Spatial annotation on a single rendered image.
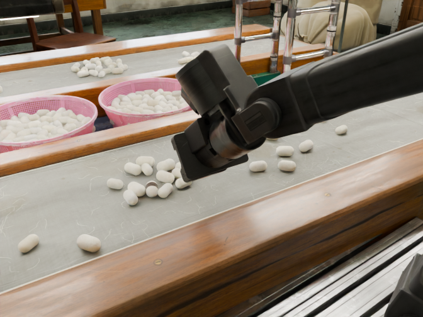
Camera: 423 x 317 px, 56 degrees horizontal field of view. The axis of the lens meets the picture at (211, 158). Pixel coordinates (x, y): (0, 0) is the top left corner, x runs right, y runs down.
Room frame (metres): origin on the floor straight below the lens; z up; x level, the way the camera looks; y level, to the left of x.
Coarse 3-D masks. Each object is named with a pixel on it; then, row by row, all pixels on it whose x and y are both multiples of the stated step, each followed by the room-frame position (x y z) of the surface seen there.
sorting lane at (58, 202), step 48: (144, 144) 0.76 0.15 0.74; (288, 144) 0.76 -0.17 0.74; (336, 144) 0.76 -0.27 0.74; (384, 144) 0.76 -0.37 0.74; (0, 192) 0.58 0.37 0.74; (48, 192) 0.58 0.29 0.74; (96, 192) 0.58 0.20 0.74; (192, 192) 0.58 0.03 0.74; (240, 192) 0.58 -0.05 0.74; (0, 240) 0.45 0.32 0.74; (48, 240) 0.45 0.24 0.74; (144, 240) 0.45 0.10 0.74; (0, 288) 0.36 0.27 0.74
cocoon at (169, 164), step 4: (164, 160) 0.65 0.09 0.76; (168, 160) 0.65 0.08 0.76; (172, 160) 0.66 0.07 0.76; (160, 164) 0.64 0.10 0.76; (164, 164) 0.64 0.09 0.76; (168, 164) 0.64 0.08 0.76; (172, 164) 0.65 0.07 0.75; (160, 168) 0.64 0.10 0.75; (164, 168) 0.64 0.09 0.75; (168, 168) 0.64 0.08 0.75; (172, 168) 0.65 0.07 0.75
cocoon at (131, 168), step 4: (128, 164) 0.64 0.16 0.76; (132, 164) 0.64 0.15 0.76; (136, 164) 0.64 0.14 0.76; (128, 168) 0.63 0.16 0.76; (132, 168) 0.63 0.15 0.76; (136, 168) 0.63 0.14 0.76; (140, 168) 0.64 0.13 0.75; (128, 172) 0.63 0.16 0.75; (132, 172) 0.63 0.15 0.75; (136, 172) 0.63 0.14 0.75; (140, 172) 0.63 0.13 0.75
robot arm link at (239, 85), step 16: (208, 48) 0.45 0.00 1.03; (224, 48) 0.46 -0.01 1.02; (192, 64) 0.45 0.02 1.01; (208, 64) 0.44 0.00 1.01; (224, 64) 0.44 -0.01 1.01; (192, 80) 0.44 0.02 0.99; (208, 80) 0.44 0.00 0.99; (224, 80) 0.43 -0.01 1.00; (240, 80) 0.44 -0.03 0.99; (192, 96) 0.44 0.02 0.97; (208, 96) 0.43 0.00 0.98; (224, 96) 0.43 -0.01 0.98; (240, 96) 0.42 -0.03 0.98; (240, 112) 0.39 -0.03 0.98; (256, 112) 0.37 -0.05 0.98; (272, 112) 0.36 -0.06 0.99; (240, 128) 0.39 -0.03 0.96; (256, 128) 0.37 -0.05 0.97; (272, 128) 0.36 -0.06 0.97
